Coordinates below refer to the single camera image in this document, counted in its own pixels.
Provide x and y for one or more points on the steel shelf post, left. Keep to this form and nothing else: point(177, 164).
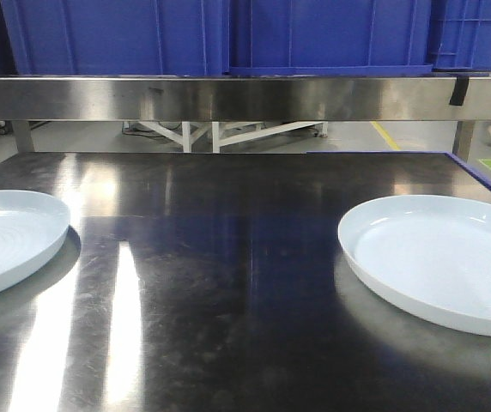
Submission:
point(23, 136)

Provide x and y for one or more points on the black tape strip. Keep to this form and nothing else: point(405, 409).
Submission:
point(459, 91)

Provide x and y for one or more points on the large blue crate, left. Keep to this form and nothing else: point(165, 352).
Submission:
point(114, 38)

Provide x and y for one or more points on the large blue crate, middle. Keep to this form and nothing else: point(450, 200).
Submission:
point(329, 38)

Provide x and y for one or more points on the steel shelf post, right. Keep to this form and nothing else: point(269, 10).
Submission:
point(464, 133)

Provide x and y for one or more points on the light blue plate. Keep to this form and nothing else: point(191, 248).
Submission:
point(428, 255)
point(33, 228)

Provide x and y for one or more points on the steel shelf post,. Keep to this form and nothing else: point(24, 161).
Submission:
point(23, 136)
point(464, 133)

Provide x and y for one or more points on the white metal frame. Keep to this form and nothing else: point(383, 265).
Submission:
point(222, 134)

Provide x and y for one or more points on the blue crate with label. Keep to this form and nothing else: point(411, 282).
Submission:
point(460, 36)

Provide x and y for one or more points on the large blue crate,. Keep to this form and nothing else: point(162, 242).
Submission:
point(329, 38)
point(114, 38)

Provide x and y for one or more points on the stainless steel shelf rail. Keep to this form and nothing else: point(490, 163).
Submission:
point(295, 98)

